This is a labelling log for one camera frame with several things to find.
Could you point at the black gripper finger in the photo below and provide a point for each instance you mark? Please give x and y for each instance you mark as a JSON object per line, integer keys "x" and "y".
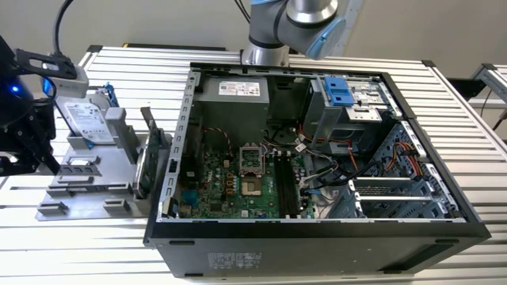
{"x": 41, "y": 124}
{"x": 22, "y": 167}

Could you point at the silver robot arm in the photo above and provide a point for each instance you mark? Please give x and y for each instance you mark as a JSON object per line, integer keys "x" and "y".
{"x": 304, "y": 17}

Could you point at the black RAM slot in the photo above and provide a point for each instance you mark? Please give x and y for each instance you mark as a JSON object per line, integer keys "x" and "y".
{"x": 279, "y": 185}
{"x": 289, "y": 185}
{"x": 283, "y": 185}

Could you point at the hard disk blue carrier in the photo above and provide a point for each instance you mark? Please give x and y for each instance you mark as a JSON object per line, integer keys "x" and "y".
{"x": 84, "y": 118}

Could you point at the grey parts rack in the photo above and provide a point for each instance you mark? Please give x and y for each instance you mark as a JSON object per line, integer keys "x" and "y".
{"x": 114, "y": 175}

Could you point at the green graphics card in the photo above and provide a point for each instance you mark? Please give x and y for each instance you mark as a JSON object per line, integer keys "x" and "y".
{"x": 152, "y": 157}

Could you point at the black case fan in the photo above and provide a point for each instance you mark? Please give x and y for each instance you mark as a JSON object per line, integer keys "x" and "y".
{"x": 195, "y": 142}

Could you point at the blue board connector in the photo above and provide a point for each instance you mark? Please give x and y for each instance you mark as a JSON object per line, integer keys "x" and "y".
{"x": 189, "y": 198}

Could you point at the grey power supply unit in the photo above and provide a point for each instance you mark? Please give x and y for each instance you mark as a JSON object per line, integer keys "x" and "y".
{"x": 233, "y": 118}

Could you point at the CPU socket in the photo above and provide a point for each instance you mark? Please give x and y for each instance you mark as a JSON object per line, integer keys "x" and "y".
{"x": 252, "y": 187}

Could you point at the thin metal locking lever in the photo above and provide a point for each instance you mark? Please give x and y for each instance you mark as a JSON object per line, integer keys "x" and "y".
{"x": 263, "y": 163}

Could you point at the green motherboard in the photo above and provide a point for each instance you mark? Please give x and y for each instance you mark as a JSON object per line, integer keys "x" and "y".
{"x": 257, "y": 205}

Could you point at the grey metal drive cage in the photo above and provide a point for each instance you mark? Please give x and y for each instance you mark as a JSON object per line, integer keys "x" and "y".
{"x": 336, "y": 118}

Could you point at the blue drive bay latch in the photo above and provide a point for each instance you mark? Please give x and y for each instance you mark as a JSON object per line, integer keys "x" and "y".
{"x": 337, "y": 92}

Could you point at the black PC case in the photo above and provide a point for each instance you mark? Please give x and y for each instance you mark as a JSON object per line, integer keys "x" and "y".
{"x": 316, "y": 252}

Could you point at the grey metal disk bay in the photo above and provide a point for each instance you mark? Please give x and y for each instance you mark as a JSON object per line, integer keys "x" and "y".
{"x": 384, "y": 180}

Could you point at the black background object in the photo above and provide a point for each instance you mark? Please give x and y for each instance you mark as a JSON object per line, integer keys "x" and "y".
{"x": 467, "y": 87}

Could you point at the metal slat side table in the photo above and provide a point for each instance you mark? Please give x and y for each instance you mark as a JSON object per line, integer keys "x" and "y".
{"x": 492, "y": 75}

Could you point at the small silver wrist camera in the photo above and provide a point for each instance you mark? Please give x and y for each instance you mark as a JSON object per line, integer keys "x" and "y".
{"x": 70, "y": 86}

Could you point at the black camera bracket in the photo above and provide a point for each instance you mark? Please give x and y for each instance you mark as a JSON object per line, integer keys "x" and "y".
{"x": 30, "y": 59}

